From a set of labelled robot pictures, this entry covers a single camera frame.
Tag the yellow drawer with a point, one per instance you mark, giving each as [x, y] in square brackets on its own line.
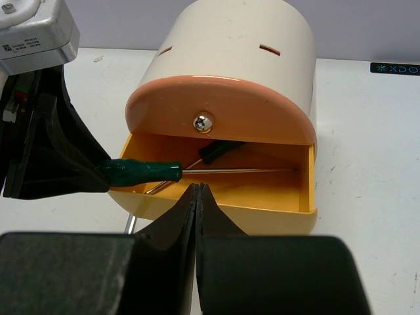
[278, 198]

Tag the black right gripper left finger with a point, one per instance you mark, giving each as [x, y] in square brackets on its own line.
[148, 272]

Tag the orange top drawer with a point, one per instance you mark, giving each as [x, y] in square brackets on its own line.
[218, 108]

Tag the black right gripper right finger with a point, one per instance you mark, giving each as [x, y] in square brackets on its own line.
[242, 274]

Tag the cream cylindrical drawer cabinet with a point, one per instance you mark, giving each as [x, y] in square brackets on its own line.
[264, 42]

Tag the silver combination wrench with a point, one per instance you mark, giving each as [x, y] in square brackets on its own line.
[130, 225]

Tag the large green screwdriver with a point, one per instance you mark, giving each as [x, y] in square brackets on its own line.
[214, 150]

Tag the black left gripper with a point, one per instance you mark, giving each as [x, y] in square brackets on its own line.
[46, 149]

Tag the medium green screwdriver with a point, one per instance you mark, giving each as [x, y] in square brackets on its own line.
[130, 172]

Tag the right blue logo sticker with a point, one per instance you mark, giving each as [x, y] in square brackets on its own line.
[392, 68]

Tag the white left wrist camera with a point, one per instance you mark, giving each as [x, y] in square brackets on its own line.
[36, 35]

